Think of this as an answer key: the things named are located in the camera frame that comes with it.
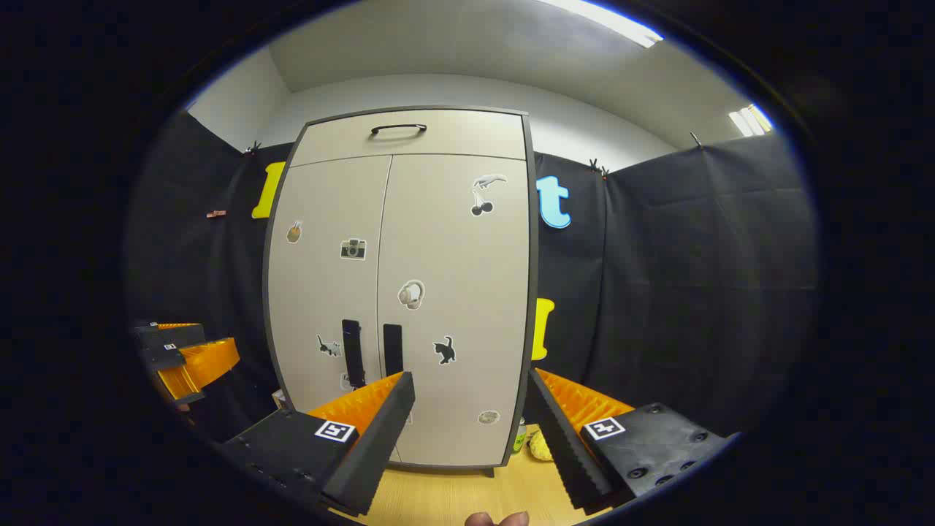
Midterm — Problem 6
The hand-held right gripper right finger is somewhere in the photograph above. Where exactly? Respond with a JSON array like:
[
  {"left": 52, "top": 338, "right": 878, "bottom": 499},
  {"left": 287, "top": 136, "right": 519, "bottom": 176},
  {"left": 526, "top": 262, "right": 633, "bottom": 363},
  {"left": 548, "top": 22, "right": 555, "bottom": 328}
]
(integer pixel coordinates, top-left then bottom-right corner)
[{"left": 527, "top": 367, "right": 731, "bottom": 512}]

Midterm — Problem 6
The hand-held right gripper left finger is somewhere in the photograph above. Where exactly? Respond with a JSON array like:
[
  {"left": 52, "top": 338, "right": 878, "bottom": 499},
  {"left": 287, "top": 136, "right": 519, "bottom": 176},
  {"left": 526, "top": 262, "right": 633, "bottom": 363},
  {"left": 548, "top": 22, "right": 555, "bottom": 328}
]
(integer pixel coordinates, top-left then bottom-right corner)
[{"left": 219, "top": 371, "right": 417, "bottom": 518}]

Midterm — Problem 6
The long ceiling light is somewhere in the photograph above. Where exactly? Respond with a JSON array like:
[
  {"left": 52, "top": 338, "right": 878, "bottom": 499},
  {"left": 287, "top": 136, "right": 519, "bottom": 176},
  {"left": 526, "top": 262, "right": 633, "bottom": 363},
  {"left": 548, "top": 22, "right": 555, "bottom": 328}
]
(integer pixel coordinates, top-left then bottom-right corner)
[{"left": 541, "top": 0, "right": 664, "bottom": 49}]

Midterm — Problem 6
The beige cabinet drawer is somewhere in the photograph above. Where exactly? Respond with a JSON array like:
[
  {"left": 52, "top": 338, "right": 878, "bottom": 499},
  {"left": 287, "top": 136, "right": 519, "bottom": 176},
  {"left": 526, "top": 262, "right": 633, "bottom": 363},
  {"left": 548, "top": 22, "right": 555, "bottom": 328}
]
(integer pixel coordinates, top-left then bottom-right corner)
[{"left": 291, "top": 110, "right": 528, "bottom": 169}]

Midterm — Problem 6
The grey double-door shoe cabinet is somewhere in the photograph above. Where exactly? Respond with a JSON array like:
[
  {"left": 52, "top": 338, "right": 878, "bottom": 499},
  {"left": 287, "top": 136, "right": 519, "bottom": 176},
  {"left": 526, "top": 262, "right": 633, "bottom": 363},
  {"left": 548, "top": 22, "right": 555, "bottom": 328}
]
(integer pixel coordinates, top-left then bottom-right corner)
[{"left": 263, "top": 106, "right": 540, "bottom": 479}]

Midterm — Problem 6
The black left door handle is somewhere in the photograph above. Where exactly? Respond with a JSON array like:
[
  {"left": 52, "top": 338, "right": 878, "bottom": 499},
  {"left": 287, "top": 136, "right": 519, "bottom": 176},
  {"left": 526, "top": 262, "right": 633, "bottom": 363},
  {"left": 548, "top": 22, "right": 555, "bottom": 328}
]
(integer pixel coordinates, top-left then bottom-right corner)
[{"left": 341, "top": 319, "right": 366, "bottom": 389}]

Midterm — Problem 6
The black backdrop cloth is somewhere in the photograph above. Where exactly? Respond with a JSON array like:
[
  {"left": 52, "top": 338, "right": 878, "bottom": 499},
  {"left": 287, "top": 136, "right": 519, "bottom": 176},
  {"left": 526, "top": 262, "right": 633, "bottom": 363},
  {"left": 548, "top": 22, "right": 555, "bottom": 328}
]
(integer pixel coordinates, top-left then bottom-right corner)
[{"left": 128, "top": 110, "right": 819, "bottom": 446}]

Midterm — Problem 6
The black right door handle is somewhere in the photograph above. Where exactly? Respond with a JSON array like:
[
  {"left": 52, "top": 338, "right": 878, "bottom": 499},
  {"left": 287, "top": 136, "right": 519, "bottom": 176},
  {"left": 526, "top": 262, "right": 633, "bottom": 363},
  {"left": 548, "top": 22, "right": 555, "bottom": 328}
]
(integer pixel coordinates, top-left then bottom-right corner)
[{"left": 383, "top": 324, "right": 405, "bottom": 377}]

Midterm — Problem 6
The black door handle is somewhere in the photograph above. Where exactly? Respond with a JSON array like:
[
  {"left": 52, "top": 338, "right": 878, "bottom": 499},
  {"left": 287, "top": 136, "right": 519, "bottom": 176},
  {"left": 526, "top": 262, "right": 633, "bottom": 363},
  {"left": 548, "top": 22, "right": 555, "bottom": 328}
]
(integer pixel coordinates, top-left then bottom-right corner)
[
  {"left": 383, "top": 324, "right": 405, "bottom": 377},
  {"left": 341, "top": 319, "right": 366, "bottom": 389}
]

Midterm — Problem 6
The beige cabinet door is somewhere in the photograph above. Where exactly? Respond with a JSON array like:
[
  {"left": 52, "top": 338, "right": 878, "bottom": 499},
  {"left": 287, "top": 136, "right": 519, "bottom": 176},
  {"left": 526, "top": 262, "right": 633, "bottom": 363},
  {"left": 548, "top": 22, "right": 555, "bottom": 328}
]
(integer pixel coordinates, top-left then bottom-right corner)
[
  {"left": 267, "top": 155, "right": 393, "bottom": 462},
  {"left": 376, "top": 153, "right": 530, "bottom": 468}
]

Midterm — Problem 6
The small ceiling light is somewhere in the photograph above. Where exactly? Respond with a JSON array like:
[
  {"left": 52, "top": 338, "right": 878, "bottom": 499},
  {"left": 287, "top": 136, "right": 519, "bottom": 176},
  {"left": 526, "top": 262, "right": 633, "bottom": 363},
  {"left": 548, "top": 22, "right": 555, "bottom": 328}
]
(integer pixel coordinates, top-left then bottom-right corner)
[{"left": 728, "top": 104, "right": 774, "bottom": 137}]

